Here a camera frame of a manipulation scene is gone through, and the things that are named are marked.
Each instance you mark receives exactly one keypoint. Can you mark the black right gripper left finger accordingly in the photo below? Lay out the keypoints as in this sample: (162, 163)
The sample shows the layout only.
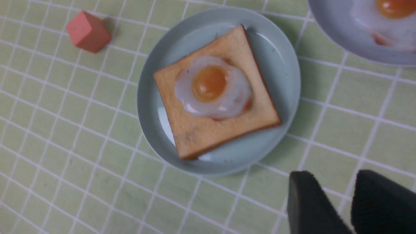
(309, 210)

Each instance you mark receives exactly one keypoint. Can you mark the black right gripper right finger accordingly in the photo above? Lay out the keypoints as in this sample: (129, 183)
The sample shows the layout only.
(382, 206)

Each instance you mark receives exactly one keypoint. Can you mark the toast slice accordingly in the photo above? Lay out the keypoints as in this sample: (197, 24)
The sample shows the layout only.
(193, 135)

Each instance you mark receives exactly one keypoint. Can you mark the fried egg front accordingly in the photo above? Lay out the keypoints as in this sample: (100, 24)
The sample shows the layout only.
(211, 87)

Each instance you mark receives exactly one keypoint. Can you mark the fried egg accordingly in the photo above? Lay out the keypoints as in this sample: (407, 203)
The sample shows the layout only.
(389, 22)
(211, 87)

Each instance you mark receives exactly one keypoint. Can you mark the fried egg back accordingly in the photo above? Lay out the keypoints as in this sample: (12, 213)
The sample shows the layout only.
(389, 22)

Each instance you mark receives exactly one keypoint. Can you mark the grey egg plate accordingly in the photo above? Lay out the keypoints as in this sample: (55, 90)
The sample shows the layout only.
(334, 17)

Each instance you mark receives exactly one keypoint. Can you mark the light blue centre plate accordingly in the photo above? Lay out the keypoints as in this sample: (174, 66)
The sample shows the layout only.
(278, 64)

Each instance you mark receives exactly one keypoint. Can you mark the green checkered tablecloth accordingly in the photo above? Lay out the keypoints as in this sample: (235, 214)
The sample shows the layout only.
(74, 159)

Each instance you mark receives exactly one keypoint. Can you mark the pink cube block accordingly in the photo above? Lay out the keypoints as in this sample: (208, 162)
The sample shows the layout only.
(88, 32)

